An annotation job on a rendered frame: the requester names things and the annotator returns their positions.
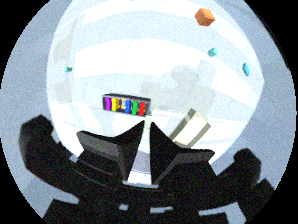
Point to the light blue rectangular block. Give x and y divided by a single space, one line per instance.
246 69

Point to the orange block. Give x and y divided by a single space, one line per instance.
204 17

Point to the small teal block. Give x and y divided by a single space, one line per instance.
212 52

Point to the beige rectangular tray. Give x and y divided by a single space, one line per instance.
192 129

